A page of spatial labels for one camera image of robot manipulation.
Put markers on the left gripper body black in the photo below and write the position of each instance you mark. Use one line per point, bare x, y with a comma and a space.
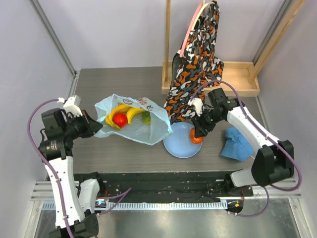
76, 127

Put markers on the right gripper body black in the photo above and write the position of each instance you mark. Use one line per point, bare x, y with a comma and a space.
202, 125

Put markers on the orange fake pumpkin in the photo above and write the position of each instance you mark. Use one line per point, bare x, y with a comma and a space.
193, 138

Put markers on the light blue plastic bag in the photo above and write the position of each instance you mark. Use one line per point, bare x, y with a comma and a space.
137, 131

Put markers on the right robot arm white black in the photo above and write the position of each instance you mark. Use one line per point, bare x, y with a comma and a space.
272, 162

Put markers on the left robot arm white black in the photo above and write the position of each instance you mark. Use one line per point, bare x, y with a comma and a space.
75, 216

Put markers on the red fake tomato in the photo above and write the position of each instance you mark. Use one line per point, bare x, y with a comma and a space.
120, 119

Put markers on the yellow fake banana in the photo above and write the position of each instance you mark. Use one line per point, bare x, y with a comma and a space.
122, 108
132, 112

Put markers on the green fake lime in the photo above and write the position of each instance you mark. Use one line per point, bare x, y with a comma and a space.
146, 117

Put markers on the camouflage patterned fabric bag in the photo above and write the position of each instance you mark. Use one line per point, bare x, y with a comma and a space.
198, 66

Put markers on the blue round plate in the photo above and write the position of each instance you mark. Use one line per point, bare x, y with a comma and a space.
179, 144

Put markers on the blue cloth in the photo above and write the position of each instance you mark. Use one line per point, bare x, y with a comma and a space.
236, 147

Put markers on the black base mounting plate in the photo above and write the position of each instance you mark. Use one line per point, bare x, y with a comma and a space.
172, 186

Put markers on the pink cream hanger hoop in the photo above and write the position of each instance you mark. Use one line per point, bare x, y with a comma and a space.
199, 10

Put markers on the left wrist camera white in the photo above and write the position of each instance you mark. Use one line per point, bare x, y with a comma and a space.
71, 105

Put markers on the wooden rack frame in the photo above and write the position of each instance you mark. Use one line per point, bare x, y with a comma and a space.
242, 75

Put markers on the white slotted cable duct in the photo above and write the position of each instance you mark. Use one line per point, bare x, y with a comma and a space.
170, 206

